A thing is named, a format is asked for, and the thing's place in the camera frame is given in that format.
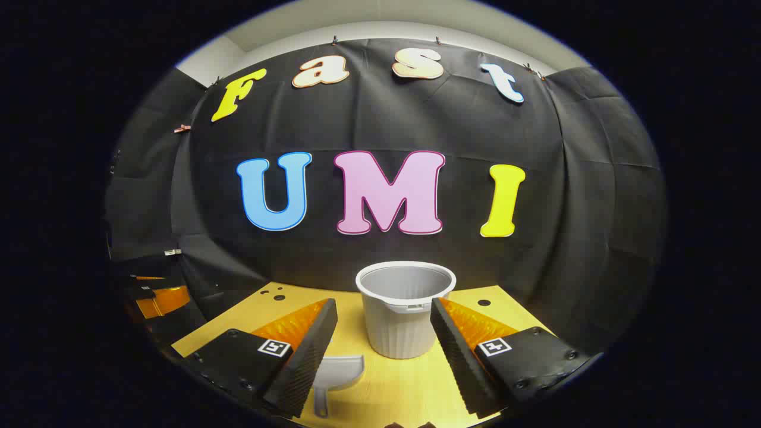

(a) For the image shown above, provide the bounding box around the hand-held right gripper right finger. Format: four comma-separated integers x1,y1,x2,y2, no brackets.
430,297,592,418

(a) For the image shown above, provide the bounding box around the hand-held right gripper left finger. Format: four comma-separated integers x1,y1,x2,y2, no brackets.
181,297,338,418

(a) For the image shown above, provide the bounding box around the grey plastic dustpan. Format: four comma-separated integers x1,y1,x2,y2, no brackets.
312,355,364,418

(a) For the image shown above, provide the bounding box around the grey ribbed garbage bin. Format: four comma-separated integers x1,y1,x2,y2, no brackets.
356,260,457,360

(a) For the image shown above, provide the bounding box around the yellow wooden desktop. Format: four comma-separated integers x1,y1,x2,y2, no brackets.
171,281,556,428

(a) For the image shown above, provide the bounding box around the black backdrop cloth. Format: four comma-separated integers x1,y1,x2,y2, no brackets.
104,37,666,357

